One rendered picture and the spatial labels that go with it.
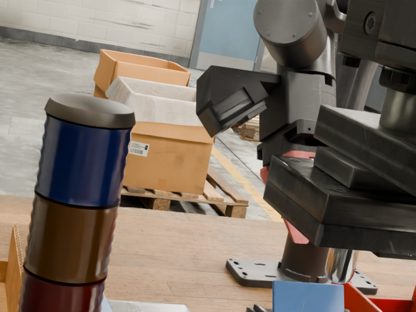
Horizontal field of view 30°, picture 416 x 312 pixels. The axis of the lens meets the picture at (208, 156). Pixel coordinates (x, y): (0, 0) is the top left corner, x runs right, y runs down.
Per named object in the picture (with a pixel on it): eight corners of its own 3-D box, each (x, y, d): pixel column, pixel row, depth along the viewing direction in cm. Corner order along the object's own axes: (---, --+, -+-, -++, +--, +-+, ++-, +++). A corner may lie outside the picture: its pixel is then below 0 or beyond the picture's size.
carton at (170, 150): (220, 201, 419) (239, 111, 409) (106, 187, 402) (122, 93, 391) (193, 168, 481) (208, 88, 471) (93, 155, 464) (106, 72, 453)
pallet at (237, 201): (244, 225, 435) (250, 200, 432) (67, 208, 402) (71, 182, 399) (187, 166, 545) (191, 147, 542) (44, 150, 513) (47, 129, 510)
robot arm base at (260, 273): (393, 239, 102) (368, 221, 108) (252, 226, 95) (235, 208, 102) (379, 295, 104) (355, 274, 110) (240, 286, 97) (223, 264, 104)
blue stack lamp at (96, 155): (112, 183, 37) (124, 114, 36) (128, 210, 33) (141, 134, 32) (31, 174, 35) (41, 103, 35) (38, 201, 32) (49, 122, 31)
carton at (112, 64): (179, 165, 481) (197, 73, 469) (96, 156, 463) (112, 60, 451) (158, 143, 533) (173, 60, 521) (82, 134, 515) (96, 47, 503)
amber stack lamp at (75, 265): (101, 252, 37) (112, 187, 37) (114, 285, 34) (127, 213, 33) (20, 246, 36) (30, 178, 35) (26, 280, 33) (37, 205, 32)
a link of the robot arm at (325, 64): (329, 75, 71) (327, 5, 72) (268, 80, 72) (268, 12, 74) (339, 99, 77) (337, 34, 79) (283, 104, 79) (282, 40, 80)
